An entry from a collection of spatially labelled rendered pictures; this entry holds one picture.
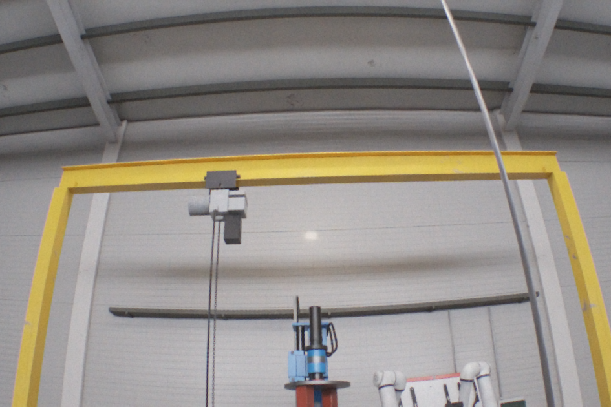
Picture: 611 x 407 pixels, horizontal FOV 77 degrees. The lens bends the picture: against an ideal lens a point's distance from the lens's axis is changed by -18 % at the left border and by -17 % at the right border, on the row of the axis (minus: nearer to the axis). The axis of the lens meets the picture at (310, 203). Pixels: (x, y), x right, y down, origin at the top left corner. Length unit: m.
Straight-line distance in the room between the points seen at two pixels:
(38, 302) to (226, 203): 2.03
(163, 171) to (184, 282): 2.43
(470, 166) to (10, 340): 6.87
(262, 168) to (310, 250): 2.43
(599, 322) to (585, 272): 0.49
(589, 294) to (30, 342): 5.07
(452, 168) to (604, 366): 2.39
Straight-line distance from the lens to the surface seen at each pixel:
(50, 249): 4.60
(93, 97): 7.60
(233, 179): 4.23
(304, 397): 3.81
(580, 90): 8.94
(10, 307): 7.86
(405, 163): 4.45
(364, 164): 4.38
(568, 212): 4.71
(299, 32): 6.96
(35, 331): 4.39
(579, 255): 4.54
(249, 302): 6.32
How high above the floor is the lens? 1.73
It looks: 29 degrees up
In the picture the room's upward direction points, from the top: 2 degrees counter-clockwise
